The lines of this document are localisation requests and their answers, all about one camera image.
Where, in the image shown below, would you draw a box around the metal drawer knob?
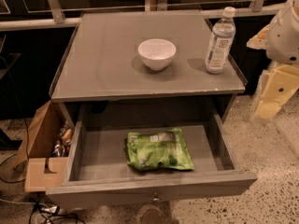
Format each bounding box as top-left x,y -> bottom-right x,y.
152,192 -> 161,203

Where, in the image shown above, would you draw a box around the green rice chip bag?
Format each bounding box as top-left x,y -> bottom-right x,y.
126,128 -> 194,171

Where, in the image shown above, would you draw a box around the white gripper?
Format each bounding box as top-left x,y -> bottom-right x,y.
247,0 -> 299,120

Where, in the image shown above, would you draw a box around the metal railing frame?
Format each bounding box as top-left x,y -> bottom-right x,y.
0,0 -> 299,32

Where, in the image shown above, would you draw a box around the grey cabinet with counter top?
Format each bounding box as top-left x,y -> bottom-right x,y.
50,10 -> 245,129

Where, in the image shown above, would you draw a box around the open grey top drawer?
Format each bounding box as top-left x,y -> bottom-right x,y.
46,102 -> 257,208

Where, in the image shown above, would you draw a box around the black cables on floor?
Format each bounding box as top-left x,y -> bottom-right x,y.
0,149 -> 87,224

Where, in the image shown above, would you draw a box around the snack packets in box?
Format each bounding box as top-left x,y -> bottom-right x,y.
51,121 -> 73,157

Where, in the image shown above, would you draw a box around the brown cardboard box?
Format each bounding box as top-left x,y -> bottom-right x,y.
14,101 -> 67,192

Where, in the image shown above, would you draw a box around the white ceramic bowl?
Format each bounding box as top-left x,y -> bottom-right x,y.
137,38 -> 177,71

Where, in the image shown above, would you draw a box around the clear plastic water bottle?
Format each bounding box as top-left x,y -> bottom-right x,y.
205,7 -> 235,74

